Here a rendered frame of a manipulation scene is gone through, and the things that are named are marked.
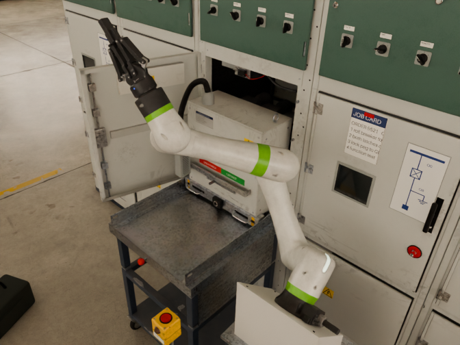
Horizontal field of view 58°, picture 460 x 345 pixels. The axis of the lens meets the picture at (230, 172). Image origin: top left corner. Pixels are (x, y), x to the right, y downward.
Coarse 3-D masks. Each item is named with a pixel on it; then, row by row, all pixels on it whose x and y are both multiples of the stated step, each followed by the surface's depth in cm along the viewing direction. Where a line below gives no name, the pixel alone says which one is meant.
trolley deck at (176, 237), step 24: (192, 192) 235; (144, 216) 215; (168, 216) 216; (192, 216) 216; (216, 216) 217; (120, 240) 207; (144, 240) 200; (168, 240) 200; (192, 240) 201; (216, 240) 201; (264, 240) 208; (168, 264) 187; (192, 264) 188; (192, 288) 175
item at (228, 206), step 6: (186, 180) 234; (192, 180) 231; (192, 186) 232; (198, 186) 228; (198, 192) 230; (204, 192) 226; (210, 192) 222; (210, 198) 224; (222, 198) 218; (222, 204) 219; (228, 204) 215; (234, 204) 213; (228, 210) 217; (234, 210) 214; (240, 210) 210; (240, 216) 212; (246, 216) 209; (252, 216) 206; (258, 216) 205
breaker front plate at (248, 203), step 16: (192, 112) 208; (208, 112) 200; (192, 128) 213; (208, 128) 204; (224, 128) 196; (240, 128) 189; (192, 160) 224; (192, 176) 230; (224, 176) 210; (240, 176) 202; (224, 192) 216; (256, 192) 198
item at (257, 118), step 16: (224, 96) 215; (224, 112) 197; (240, 112) 198; (256, 112) 198; (272, 112) 199; (256, 128) 184; (272, 128) 185; (288, 128) 195; (272, 144) 190; (288, 144) 201; (256, 208) 203
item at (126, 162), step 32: (160, 64) 208; (192, 64) 218; (96, 96) 198; (128, 96) 207; (192, 96) 227; (96, 128) 206; (128, 128) 214; (96, 160) 211; (128, 160) 225; (160, 160) 236; (128, 192) 232
